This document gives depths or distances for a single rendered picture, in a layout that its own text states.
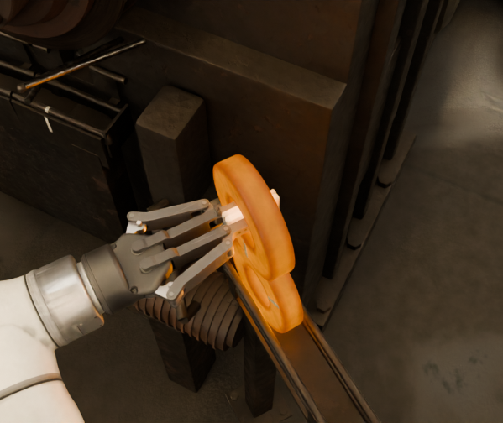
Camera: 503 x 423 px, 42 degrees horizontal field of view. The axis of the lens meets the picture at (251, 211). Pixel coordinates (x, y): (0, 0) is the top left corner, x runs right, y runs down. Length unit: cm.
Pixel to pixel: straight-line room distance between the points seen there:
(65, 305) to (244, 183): 23
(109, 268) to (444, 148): 149
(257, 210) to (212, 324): 47
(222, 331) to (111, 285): 46
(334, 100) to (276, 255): 31
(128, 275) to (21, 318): 12
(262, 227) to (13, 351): 29
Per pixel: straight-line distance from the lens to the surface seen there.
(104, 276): 73
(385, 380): 169
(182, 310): 112
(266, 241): 72
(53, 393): 72
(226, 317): 115
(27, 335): 72
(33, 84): 98
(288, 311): 92
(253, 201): 72
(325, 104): 95
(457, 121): 215
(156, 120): 103
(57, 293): 72
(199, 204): 78
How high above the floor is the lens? 159
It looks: 58 degrees down
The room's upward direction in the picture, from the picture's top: straight up
